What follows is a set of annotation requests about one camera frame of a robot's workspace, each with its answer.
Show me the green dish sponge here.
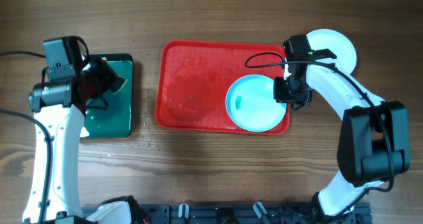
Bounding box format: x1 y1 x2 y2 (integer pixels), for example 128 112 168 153
110 75 128 94

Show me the light blue plate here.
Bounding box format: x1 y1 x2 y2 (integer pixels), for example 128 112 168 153
225 74 288 133

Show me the white round plate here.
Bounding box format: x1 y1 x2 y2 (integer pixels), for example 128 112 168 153
306 29 358 74

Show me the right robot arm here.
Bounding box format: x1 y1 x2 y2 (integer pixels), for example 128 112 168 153
274 48 410 223

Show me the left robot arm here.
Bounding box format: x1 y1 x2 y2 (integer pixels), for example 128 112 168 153
22 54 134 223

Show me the black tray with green water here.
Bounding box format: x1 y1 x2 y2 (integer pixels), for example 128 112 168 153
80 54 134 139

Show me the red plastic tray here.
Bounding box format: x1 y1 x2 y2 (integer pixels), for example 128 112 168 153
155 40 285 133

